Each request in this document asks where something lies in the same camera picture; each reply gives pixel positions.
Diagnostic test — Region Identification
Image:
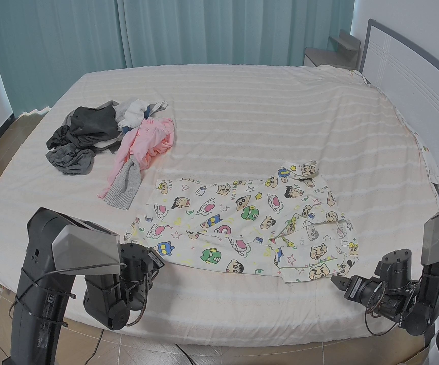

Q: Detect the grey bedside table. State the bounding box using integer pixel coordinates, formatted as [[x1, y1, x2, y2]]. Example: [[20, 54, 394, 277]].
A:
[[304, 29, 362, 70]]

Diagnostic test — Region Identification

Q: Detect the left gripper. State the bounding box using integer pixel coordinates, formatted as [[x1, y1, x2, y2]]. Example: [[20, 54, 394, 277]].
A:
[[146, 248, 166, 277]]

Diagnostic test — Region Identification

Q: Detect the blue-green curtain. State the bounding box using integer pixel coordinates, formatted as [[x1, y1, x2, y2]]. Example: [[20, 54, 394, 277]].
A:
[[0, 0, 127, 115], [115, 0, 357, 67]]

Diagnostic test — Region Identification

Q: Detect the pile of clothes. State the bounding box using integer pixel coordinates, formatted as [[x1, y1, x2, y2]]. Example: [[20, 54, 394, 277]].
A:
[[45, 98, 177, 210]]

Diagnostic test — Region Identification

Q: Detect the white printed pyjama top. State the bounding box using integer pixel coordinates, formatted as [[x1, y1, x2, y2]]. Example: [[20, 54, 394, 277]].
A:
[[124, 159, 360, 285]]

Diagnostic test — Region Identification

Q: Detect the black cable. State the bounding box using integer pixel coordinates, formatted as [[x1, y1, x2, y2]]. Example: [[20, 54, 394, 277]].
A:
[[89, 327, 105, 365], [173, 342, 196, 365]]

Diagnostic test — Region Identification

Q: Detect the bed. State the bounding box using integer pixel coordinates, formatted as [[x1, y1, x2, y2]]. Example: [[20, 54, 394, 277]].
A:
[[0, 18, 439, 347]]

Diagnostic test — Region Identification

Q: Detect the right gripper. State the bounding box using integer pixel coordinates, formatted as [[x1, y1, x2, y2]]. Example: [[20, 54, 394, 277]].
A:
[[330, 275, 381, 307]]

